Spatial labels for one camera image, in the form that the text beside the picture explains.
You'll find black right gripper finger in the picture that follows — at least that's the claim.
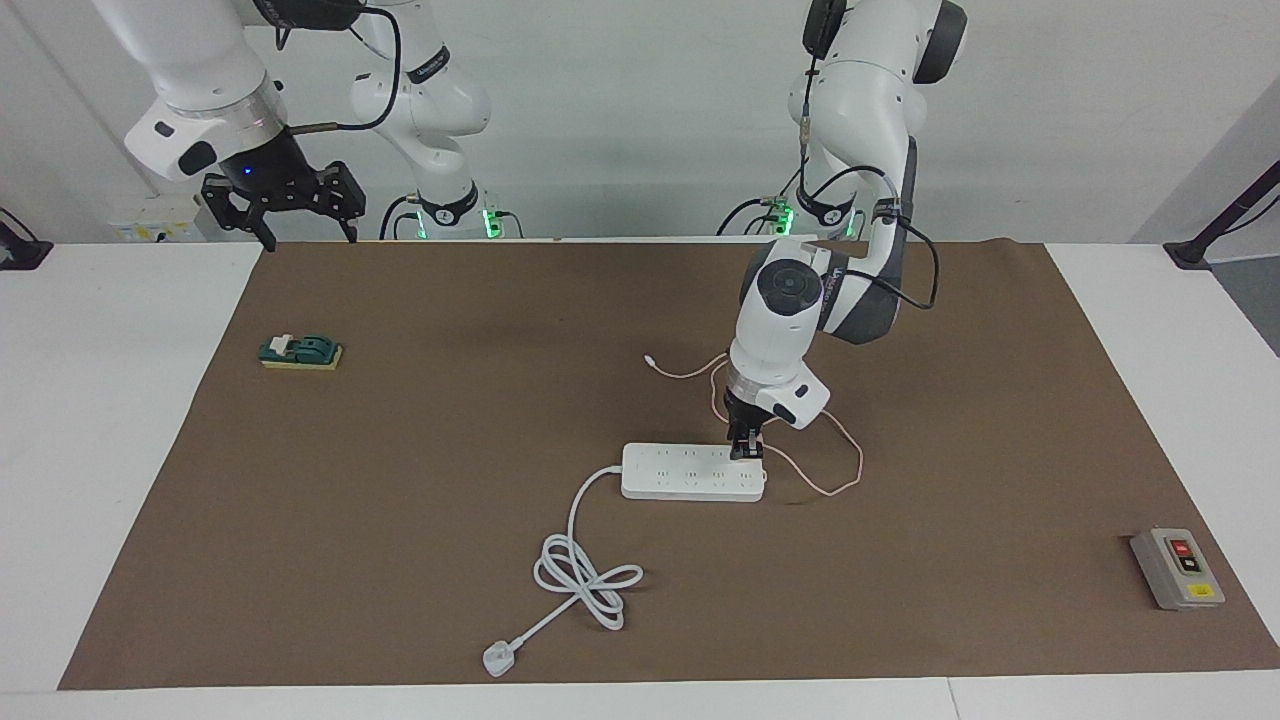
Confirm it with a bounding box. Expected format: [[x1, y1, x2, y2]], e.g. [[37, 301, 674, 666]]
[[318, 160, 366, 244], [202, 173, 278, 251]]

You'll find pink charging cable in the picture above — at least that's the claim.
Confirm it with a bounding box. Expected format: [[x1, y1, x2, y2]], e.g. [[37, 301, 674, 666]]
[[645, 352, 864, 498]]

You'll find white power strip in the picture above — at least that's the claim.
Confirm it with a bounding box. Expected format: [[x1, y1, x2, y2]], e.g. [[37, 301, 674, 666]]
[[621, 443, 768, 503]]

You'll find brown paper mat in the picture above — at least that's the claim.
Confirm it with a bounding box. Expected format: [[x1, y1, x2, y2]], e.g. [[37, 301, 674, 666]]
[[57, 240, 1280, 691]]

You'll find short black clamp stand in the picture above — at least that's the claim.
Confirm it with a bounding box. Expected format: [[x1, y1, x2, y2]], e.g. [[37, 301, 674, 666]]
[[0, 207, 53, 272]]

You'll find grey push button box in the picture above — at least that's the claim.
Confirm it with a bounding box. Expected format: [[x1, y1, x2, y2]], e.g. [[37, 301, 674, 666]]
[[1130, 527, 1226, 612]]

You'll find tall black slanted stand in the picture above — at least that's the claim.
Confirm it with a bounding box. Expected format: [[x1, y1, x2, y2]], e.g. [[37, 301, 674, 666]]
[[1163, 160, 1280, 271]]

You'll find white wall socket box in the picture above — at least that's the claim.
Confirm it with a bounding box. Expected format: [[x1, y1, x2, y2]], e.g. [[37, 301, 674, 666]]
[[108, 195, 216, 244]]

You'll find black right arm gripper cable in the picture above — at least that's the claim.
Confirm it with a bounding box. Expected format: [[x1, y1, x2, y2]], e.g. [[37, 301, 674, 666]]
[[270, 0, 403, 136]]

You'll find black arm gripper cable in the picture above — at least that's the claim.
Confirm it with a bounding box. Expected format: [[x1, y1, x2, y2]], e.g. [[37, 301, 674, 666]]
[[798, 60, 941, 311], [270, 0, 403, 136]]

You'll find green knife switch yellow base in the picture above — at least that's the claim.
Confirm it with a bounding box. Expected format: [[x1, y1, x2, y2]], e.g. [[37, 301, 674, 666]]
[[259, 334, 344, 372]]

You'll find black left arm base cable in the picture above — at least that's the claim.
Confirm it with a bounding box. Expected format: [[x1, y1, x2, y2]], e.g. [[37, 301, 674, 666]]
[[716, 150, 811, 238]]

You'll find black left arm gripper cable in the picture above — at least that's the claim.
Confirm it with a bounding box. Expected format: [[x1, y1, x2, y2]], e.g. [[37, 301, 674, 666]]
[[798, 60, 941, 311]]

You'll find white power cord with plug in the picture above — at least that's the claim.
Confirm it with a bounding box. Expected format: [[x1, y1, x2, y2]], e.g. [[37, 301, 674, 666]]
[[482, 465, 644, 679]]

